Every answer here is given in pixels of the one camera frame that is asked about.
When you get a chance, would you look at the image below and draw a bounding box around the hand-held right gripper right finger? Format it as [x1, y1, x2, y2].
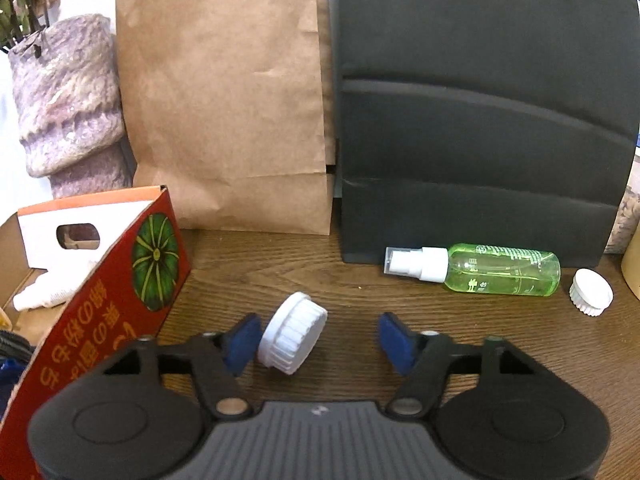
[376, 312, 538, 418]

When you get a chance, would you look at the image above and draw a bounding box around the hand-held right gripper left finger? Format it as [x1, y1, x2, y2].
[102, 312, 262, 418]

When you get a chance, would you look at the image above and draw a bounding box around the deep white ribbed lid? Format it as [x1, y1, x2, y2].
[257, 291, 329, 376]

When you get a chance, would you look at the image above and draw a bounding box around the orange cardboard box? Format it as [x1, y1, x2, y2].
[0, 185, 192, 480]

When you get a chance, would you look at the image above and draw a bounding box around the green spray bottle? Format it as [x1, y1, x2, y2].
[384, 242, 562, 297]

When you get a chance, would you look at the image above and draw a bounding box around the small white ribbed cap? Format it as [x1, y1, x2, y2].
[569, 268, 615, 317]

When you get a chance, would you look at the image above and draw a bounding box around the dark ribbed object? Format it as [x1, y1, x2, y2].
[0, 330, 36, 361]

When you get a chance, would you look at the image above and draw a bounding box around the brown paper bag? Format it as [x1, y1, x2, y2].
[115, 0, 336, 236]

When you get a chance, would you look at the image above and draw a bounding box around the black paper bag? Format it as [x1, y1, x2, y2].
[330, 0, 640, 268]

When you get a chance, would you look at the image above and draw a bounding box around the yellow bear mug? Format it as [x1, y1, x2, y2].
[620, 220, 640, 303]

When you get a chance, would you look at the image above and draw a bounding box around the clear oat jar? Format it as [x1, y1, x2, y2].
[602, 147, 640, 256]

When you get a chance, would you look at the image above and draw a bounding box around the purple textured vase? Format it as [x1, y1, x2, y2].
[7, 14, 133, 200]

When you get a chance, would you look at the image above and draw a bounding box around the dried rose bouquet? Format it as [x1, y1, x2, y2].
[0, 0, 61, 56]

